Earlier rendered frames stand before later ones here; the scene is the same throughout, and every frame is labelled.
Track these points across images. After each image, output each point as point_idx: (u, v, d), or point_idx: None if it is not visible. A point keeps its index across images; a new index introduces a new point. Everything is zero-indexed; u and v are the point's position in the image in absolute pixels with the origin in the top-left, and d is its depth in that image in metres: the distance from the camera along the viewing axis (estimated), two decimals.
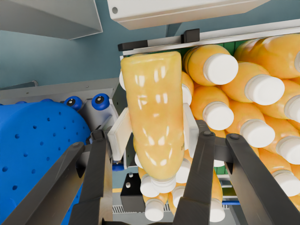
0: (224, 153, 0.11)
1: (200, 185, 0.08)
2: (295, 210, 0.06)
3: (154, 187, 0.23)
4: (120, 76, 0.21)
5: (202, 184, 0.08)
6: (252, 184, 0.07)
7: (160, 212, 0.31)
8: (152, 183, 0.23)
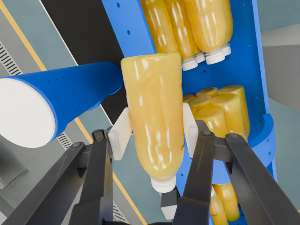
0: (223, 153, 0.11)
1: (200, 185, 0.08)
2: (294, 209, 0.06)
3: (154, 187, 0.23)
4: None
5: (201, 184, 0.08)
6: (251, 184, 0.07)
7: None
8: (152, 182, 0.23)
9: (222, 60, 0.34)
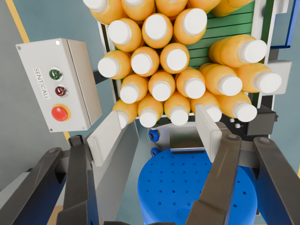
0: (252, 159, 0.10)
1: (218, 191, 0.07)
2: None
3: None
4: None
5: (220, 190, 0.07)
6: (278, 192, 0.07)
7: (243, 107, 0.31)
8: None
9: None
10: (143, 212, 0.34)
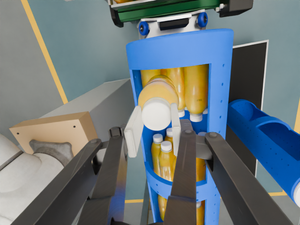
0: (203, 151, 0.12)
1: (186, 182, 0.08)
2: (271, 200, 0.06)
3: None
4: None
5: (187, 181, 0.08)
6: (232, 179, 0.08)
7: None
8: None
9: None
10: (130, 53, 0.37)
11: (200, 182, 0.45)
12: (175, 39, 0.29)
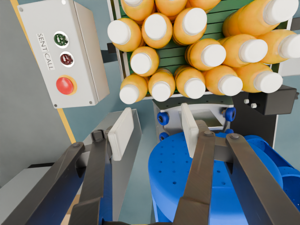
0: (224, 153, 0.11)
1: (200, 185, 0.08)
2: (295, 210, 0.06)
3: None
4: (126, 102, 0.33)
5: (202, 184, 0.08)
6: (252, 184, 0.07)
7: (268, 75, 0.28)
8: None
9: None
10: (156, 193, 0.32)
11: None
12: (220, 222, 0.24)
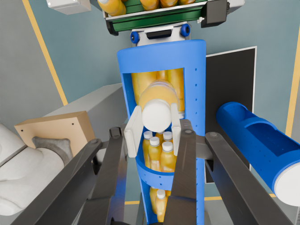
0: (203, 151, 0.12)
1: (186, 182, 0.08)
2: (271, 200, 0.06)
3: None
4: None
5: (187, 181, 0.08)
6: (232, 179, 0.08)
7: None
8: None
9: (158, 193, 0.70)
10: (119, 59, 0.44)
11: None
12: (153, 48, 0.37)
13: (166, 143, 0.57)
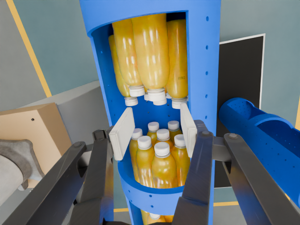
0: (222, 153, 0.11)
1: (199, 185, 0.08)
2: (293, 208, 0.06)
3: None
4: None
5: (200, 183, 0.08)
6: (250, 183, 0.07)
7: None
8: None
9: None
10: (82, 9, 0.27)
11: (183, 187, 0.34)
12: None
13: (160, 144, 0.39)
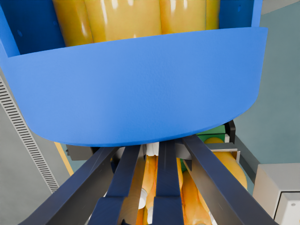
0: (180, 151, 0.12)
1: (169, 181, 0.08)
2: (246, 191, 0.07)
3: None
4: None
5: (170, 179, 0.08)
6: (210, 177, 0.08)
7: None
8: None
9: None
10: (260, 77, 0.13)
11: None
12: (130, 135, 0.09)
13: None
